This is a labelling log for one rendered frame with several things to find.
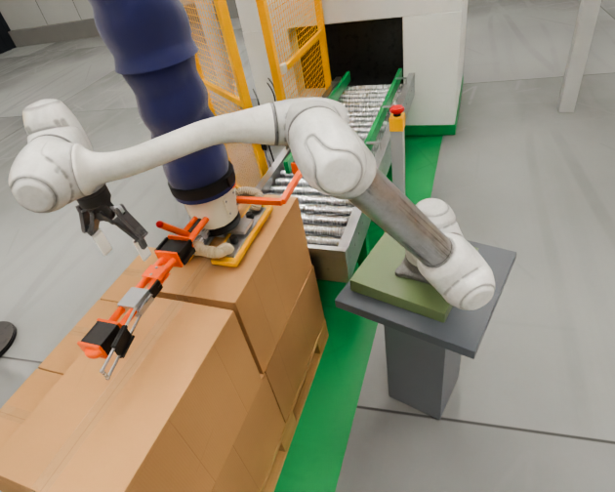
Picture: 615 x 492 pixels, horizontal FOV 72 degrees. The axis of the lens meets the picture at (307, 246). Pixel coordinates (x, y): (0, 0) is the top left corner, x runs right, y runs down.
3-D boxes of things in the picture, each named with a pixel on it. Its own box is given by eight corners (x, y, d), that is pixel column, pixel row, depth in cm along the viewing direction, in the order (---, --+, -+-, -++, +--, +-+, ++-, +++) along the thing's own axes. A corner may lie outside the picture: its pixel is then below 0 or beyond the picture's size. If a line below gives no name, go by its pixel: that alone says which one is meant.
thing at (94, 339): (106, 329, 116) (98, 317, 113) (127, 333, 113) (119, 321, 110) (85, 354, 110) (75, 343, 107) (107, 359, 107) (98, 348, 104)
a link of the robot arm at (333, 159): (475, 247, 136) (516, 295, 119) (435, 278, 141) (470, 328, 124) (320, 86, 91) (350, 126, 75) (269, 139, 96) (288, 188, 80)
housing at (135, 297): (137, 297, 124) (130, 286, 122) (155, 300, 122) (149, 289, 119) (122, 314, 120) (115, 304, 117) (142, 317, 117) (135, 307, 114)
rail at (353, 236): (408, 95, 371) (408, 72, 359) (415, 94, 369) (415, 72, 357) (341, 277, 210) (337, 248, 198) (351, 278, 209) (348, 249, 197)
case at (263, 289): (238, 258, 213) (214, 191, 188) (311, 266, 200) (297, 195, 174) (175, 355, 171) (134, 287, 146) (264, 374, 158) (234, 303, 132)
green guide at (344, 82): (339, 81, 383) (338, 70, 377) (350, 80, 379) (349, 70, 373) (274, 173, 272) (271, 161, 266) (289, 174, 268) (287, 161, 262)
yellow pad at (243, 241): (251, 207, 170) (248, 197, 167) (273, 209, 166) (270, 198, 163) (211, 265, 146) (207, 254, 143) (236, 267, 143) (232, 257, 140)
